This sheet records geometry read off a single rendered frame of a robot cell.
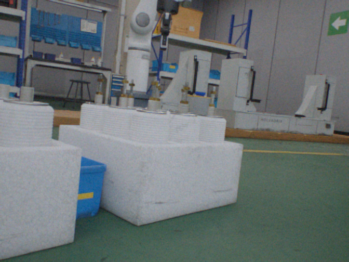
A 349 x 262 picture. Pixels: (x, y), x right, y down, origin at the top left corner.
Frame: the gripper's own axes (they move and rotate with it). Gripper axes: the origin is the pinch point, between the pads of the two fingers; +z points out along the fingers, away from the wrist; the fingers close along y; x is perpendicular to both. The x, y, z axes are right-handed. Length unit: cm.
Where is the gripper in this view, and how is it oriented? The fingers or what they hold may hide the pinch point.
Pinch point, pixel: (163, 45)
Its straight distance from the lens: 119.8
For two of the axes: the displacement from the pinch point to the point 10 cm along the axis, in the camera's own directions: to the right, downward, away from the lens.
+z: -1.1, 9.9, 0.8
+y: 0.6, 0.9, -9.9
